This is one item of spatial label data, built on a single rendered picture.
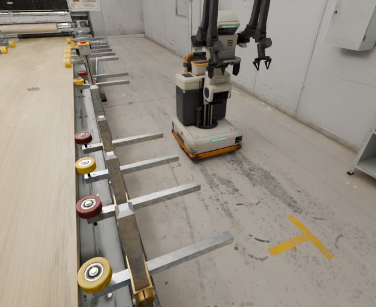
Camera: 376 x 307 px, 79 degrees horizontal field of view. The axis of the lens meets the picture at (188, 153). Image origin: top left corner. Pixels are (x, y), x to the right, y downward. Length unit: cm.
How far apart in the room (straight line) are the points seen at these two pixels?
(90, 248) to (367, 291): 163
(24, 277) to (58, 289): 10
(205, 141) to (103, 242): 156
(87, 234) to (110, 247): 13
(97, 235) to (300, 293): 124
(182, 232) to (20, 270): 125
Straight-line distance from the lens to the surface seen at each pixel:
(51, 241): 80
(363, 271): 203
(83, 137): 123
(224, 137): 243
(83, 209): 84
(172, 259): 75
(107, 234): 112
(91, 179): 108
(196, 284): 164
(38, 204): 94
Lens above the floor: 148
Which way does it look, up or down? 35 degrees down
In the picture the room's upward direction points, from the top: straight up
